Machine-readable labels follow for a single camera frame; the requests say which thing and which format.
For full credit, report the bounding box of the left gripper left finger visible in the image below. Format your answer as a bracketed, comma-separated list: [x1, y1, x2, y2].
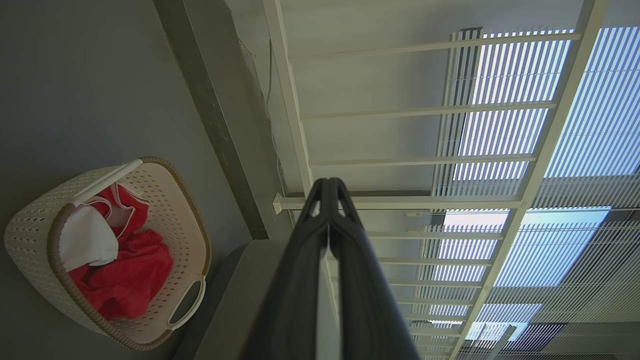
[242, 177, 330, 360]

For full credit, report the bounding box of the plain red garment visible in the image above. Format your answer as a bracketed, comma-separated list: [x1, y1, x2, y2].
[68, 229, 175, 322]

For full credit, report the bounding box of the red garment with white trim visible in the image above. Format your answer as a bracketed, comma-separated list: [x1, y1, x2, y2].
[84, 182, 151, 240]

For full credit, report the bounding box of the white louvred window screen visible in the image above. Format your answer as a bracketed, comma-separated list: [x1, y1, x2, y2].
[414, 25, 640, 360]

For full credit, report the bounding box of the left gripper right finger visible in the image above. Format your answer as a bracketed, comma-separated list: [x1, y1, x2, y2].
[329, 177, 422, 360]

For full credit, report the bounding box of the white metal railing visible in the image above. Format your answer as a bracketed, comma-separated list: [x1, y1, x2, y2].
[261, 0, 610, 360]

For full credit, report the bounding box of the grey floor cable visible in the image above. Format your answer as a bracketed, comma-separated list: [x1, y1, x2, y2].
[265, 39, 297, 227]

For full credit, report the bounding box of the cream perforated laundry basket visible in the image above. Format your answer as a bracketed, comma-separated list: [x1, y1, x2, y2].
[4, 156, 212, 352]

